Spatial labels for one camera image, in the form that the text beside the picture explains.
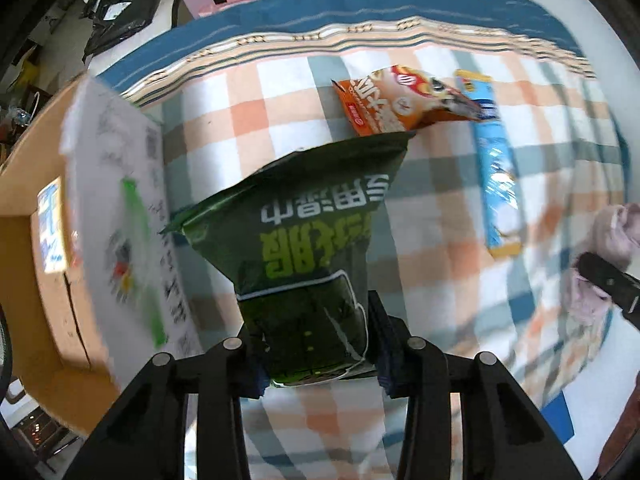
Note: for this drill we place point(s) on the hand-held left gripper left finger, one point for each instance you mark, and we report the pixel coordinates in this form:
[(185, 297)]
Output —
[(250, 375)]

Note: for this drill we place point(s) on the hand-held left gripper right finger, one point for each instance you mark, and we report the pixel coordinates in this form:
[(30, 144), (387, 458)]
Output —
[(387, 365)]

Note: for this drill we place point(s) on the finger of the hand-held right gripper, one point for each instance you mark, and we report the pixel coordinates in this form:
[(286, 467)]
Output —
[(612, 280)]

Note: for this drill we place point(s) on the dark green snack bag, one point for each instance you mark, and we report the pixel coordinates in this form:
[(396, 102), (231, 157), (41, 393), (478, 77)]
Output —
[(305, 240)]

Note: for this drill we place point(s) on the cardboard box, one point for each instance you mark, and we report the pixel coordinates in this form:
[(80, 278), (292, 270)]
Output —
[(85, 240)]

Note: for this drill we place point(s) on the pale pink plush cloth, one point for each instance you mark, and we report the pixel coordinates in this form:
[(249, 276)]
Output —
[(605, 255)]

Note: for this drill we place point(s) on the checkered blanket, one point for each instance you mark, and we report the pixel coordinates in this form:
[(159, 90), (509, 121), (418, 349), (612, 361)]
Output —
[(400, 210)]

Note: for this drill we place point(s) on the light blue snack packet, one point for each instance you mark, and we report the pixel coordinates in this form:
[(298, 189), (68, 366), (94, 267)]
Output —
[(495, 165)]

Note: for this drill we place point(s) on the orange snack packet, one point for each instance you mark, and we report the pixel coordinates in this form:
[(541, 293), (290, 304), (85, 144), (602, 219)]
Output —
[(395, 100)]

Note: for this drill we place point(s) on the black plastic bag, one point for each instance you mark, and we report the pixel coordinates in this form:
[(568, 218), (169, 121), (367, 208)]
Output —
[(120, 10)]

